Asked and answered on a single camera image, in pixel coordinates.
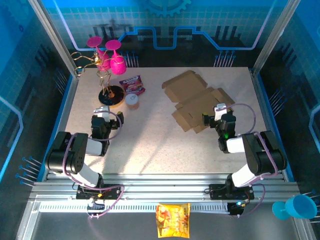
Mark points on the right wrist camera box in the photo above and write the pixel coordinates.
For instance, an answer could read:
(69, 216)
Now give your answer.
(220, 112)

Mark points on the small can with white lid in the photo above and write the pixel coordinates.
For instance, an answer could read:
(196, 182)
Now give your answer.
(132, 101)

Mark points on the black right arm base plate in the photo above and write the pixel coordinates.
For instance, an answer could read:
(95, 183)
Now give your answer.
(217, 191)

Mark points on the brown cardboard paper box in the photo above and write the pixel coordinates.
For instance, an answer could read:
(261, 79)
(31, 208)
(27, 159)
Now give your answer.
(192, 100)

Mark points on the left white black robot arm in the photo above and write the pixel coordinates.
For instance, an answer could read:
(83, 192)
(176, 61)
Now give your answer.
(75, 150)

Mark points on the aluminium frame post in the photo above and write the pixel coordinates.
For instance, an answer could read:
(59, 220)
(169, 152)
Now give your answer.
(52, 37)
(275, 37)

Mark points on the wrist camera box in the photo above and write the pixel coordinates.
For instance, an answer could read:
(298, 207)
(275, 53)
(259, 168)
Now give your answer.
(102, 111)
(220, 112)

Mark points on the blue plastic goblet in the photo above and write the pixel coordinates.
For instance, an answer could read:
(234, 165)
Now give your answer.
(301, 206)

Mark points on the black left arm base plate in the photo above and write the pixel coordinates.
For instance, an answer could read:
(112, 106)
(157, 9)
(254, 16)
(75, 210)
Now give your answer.
(112, 191)

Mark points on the pink wine glass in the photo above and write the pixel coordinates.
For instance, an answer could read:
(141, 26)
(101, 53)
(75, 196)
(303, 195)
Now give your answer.
(94, 41)
(118, 65)

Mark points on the black controller box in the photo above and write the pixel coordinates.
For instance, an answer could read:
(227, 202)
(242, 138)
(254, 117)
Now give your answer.
(236, 209)

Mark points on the purple snack packet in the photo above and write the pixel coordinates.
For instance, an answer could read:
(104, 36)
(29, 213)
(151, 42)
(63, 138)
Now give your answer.
(132, 84)

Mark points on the yellow chips bag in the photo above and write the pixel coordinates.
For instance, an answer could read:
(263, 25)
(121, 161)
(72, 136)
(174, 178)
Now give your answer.
(173, 220)

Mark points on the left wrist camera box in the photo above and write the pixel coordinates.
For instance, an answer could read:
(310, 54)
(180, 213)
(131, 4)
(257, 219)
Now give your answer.
(102, 111)

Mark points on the aluminium front frame rail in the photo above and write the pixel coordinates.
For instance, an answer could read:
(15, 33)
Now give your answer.
(162, 186)

